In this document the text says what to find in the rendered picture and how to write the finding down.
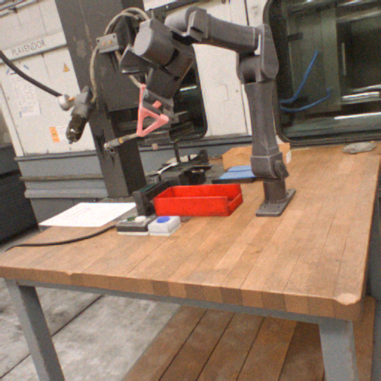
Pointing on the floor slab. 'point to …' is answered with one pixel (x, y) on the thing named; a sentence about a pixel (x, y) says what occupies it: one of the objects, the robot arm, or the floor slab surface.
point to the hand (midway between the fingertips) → (141, 123)
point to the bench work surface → (234, 281)
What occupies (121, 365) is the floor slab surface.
